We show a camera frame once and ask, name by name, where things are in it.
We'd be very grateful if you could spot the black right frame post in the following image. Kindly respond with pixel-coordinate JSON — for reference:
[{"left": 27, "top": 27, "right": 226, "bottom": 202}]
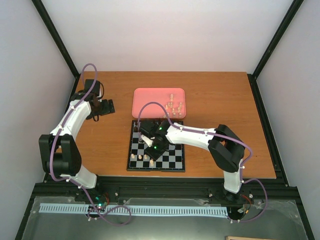
[{"left": 251, "top": 0, "right": 305, "bottom": 78}]

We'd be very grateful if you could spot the light blue cable duct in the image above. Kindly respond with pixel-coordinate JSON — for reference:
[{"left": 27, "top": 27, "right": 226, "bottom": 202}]
[{"left": 38, "top": 203, "right": 228, "bottom": 218}]

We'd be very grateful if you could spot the black aluminium frame post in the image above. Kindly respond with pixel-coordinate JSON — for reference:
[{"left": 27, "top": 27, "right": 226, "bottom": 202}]
[{"left": 31, "top": 0, "right": 78, "bottom": 76}]

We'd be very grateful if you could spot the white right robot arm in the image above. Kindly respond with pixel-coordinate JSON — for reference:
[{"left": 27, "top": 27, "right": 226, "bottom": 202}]
[{"left": 137, "top": 119, "right": 245, "bottom": 194}]

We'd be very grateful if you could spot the black white chess board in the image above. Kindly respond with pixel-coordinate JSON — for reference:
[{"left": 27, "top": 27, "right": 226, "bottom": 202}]
[{"left": 126, "top": 120, "right": 185, "bottom": 172}]

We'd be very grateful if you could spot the pink plastic tray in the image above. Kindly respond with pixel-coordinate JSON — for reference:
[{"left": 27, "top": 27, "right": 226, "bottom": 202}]
[{"left": 131, "top": 87, "right": 187, "bottom": 119}]

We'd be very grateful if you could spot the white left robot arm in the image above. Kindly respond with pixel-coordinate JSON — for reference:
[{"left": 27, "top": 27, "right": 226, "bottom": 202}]
[{"left": 38, "top": 79, "right": 115, "bottom": 202}]

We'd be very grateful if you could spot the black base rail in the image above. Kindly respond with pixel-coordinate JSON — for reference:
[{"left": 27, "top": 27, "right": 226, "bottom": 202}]
[{"left": 32, "top": 174, "right": 301, "bottom": 208}]

